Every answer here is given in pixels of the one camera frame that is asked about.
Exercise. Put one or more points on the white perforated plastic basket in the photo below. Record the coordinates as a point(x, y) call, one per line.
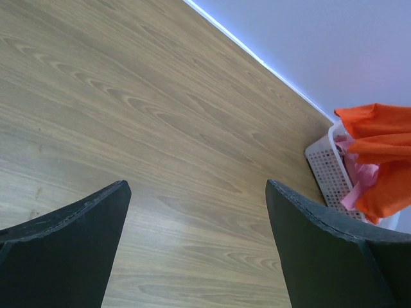
point(330, 173)

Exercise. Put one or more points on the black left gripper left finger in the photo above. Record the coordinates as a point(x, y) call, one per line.
point(64, 258)

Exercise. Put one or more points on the pink t shirt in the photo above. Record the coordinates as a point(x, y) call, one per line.
point(362, 176)

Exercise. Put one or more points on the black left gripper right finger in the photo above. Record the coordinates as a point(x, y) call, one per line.
point(331, 260)

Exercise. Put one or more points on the orange t shirt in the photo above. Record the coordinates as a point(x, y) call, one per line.
point(381, 136)

